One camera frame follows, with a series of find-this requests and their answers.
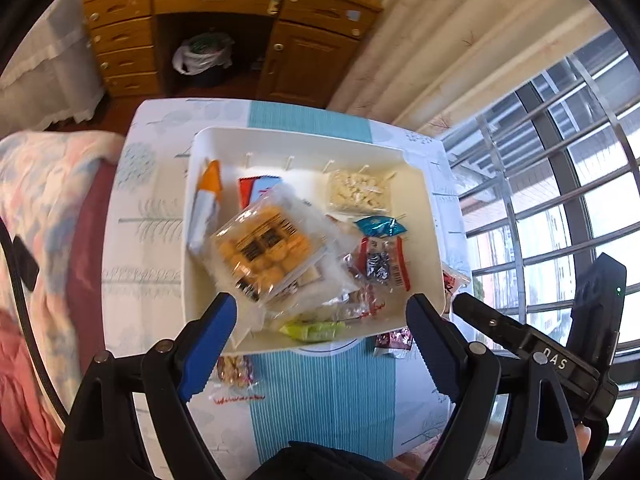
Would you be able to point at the person's right hand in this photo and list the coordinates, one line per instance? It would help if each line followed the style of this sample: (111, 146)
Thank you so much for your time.
(582, 440)

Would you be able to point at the orange cracker packet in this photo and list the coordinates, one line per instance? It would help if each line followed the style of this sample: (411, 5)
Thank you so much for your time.
(260, 250)

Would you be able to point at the green candy packet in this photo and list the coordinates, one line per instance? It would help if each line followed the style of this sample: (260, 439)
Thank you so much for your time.
(312, 331)

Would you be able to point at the red blue biscuit pack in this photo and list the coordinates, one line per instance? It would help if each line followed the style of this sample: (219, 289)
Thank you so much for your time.
(255, 190)

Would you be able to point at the trash bin with bag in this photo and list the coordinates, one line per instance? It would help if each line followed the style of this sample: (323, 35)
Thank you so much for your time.
(202, 55)

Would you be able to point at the pink blanket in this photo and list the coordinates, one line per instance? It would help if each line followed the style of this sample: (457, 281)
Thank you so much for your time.
(20, 360)

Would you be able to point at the teal foil candy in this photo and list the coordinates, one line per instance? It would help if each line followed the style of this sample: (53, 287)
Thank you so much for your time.
(380, 226)

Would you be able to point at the metal window grille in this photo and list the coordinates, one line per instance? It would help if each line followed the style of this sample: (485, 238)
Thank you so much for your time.
(525, 185)

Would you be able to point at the black phone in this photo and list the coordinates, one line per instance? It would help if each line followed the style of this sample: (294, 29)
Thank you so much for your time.
(25, 260)

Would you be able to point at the floral blanket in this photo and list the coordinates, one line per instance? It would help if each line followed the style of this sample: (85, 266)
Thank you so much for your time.
(45, 185)

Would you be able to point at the cream curtain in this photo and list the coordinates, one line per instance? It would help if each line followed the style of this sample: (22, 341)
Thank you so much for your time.
(450, 50)

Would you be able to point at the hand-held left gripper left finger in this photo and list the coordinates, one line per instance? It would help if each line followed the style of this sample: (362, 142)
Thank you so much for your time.
(207, 350)

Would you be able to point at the red label clear packet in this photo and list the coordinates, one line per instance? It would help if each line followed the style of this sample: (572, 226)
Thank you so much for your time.
(382, 262)

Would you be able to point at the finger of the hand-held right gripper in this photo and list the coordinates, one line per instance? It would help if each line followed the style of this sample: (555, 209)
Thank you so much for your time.
(505, 325)

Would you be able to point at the brown candy packet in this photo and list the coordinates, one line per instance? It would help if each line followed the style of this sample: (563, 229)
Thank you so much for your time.
(395, 341)

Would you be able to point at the white orange snack bar packet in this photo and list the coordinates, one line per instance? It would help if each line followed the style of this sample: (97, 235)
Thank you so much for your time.
(205, 205)

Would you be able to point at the pink bed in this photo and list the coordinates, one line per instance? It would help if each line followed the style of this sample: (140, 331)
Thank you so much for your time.
(87, 260)

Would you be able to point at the printed tablecloth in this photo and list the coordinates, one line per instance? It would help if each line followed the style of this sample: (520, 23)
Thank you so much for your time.
(325, 395)

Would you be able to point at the white plastic bin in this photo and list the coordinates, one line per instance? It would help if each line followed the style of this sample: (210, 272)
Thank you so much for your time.
(310, 155)

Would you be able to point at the clear white candy packet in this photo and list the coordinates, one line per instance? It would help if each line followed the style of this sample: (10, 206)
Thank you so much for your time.
(360, 192)

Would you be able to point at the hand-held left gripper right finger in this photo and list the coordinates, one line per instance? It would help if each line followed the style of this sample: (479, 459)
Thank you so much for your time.
(435, 350)

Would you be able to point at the clear nut mix packet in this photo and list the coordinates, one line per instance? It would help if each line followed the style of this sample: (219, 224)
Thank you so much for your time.
(235, 370)

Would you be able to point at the white lace cover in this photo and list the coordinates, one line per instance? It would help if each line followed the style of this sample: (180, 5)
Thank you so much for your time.
(45, 75)

